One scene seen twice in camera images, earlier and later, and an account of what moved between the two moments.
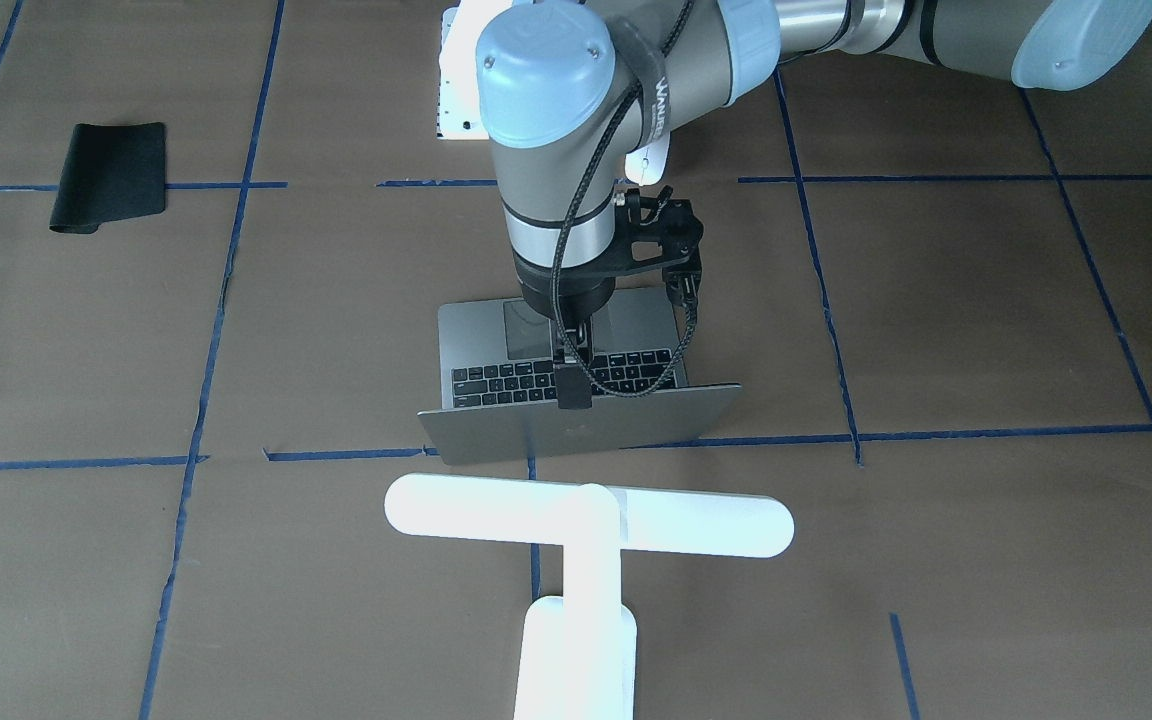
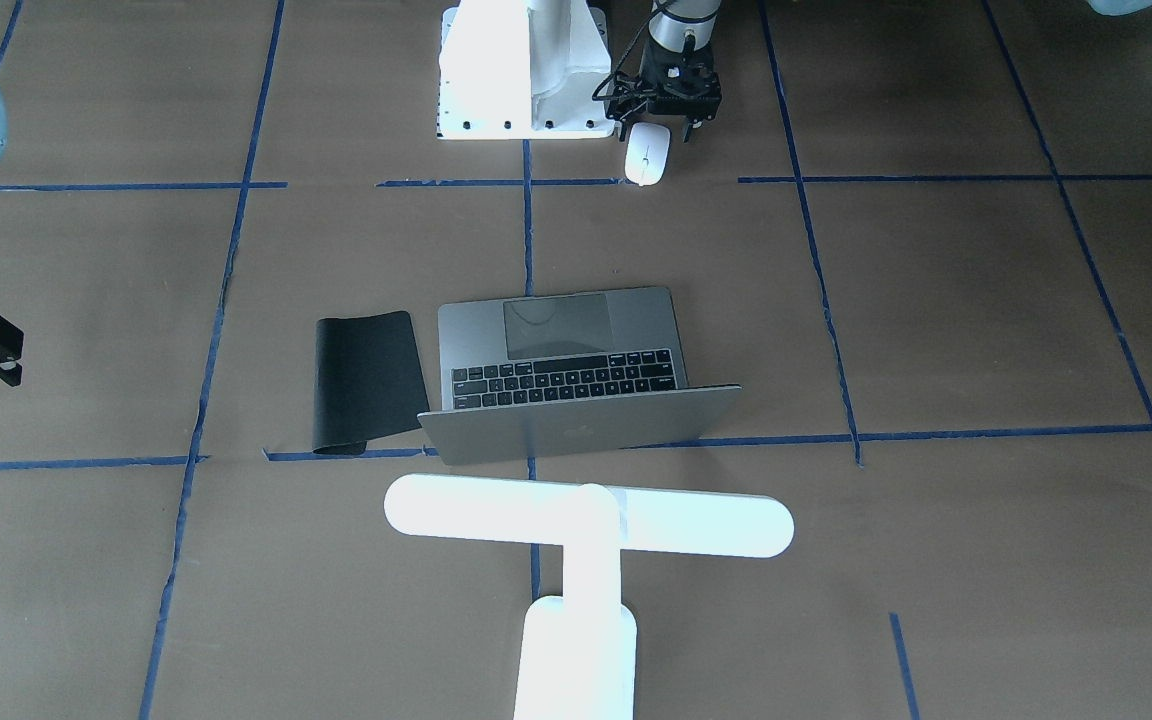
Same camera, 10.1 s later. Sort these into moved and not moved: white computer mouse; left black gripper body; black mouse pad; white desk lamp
Moved: black mouse pad; left black gripper body
Not moved: white desk lamp; white computer mouse
